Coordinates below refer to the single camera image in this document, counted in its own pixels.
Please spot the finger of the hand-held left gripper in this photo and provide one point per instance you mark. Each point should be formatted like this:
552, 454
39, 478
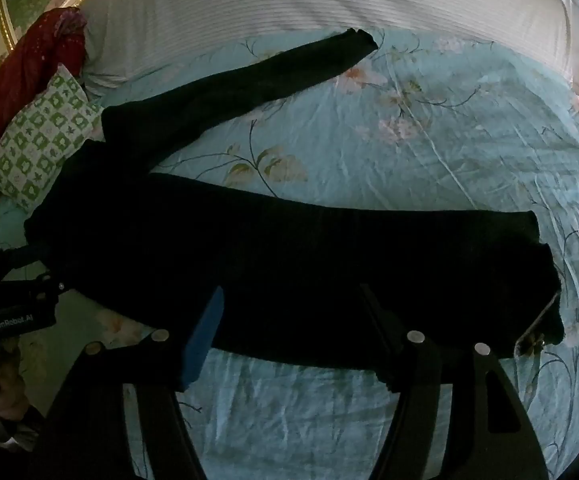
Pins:
19, 258

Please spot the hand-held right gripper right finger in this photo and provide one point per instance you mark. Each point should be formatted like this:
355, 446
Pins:
415, 362

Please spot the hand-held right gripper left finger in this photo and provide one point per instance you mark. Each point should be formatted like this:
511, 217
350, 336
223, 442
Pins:
200, 345

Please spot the black pants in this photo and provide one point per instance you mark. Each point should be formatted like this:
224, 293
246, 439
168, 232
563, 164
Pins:
294, 260

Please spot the person's left hand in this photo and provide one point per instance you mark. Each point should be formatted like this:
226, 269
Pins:
4, 380

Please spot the green patterned pillow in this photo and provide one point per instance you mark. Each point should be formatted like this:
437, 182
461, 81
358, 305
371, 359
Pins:
44, 135

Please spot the dark red cloth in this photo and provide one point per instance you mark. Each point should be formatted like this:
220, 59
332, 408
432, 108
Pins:
29, 70

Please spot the floral light blue bed sheet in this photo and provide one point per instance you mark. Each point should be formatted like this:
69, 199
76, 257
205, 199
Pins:
409, 150

